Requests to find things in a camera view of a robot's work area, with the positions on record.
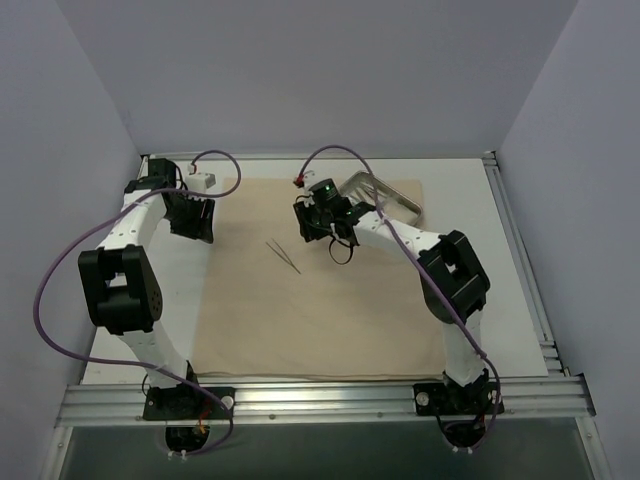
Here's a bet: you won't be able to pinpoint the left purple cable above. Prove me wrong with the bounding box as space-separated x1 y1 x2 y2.
32 149 242 456

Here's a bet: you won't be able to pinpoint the purple cable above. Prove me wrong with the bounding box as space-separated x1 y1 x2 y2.
32 149 242 456
293 144 501 447

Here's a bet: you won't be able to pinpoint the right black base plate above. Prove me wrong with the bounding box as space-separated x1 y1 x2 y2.
412 380 496 416

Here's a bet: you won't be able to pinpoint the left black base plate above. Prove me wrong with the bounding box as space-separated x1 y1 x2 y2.
142 385 236 421

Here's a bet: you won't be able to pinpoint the beige cloth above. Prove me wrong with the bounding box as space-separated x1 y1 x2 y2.
192 178 445 380

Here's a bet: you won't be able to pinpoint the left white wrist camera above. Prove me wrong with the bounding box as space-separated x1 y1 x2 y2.
184 173 216 193

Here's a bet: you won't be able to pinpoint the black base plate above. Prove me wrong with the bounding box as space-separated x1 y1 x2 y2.
142 385 236 421
412 380 496 416

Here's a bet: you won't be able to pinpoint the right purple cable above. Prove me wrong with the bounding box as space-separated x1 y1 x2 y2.
293 144 501 447

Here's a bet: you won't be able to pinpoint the back aluminium rail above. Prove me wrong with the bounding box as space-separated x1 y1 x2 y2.
141 150 496 162

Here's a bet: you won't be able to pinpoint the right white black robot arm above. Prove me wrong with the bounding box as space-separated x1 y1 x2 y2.
294 196 490 413

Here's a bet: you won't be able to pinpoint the steel tweezers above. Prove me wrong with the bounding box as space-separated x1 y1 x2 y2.
265 239 302 275

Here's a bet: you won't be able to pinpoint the front aluminium rail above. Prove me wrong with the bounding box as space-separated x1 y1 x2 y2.
56 376 596 427

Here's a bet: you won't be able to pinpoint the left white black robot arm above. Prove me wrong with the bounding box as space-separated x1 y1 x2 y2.
78 158 215 419

